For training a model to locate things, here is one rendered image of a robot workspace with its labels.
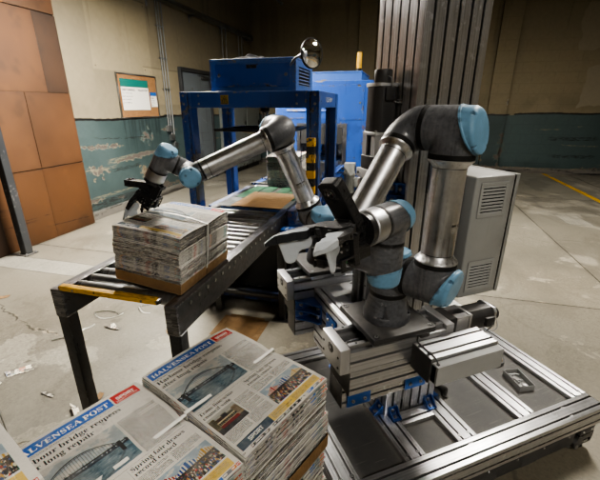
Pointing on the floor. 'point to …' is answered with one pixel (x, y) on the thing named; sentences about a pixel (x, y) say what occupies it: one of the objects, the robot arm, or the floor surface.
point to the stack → (197, 421)
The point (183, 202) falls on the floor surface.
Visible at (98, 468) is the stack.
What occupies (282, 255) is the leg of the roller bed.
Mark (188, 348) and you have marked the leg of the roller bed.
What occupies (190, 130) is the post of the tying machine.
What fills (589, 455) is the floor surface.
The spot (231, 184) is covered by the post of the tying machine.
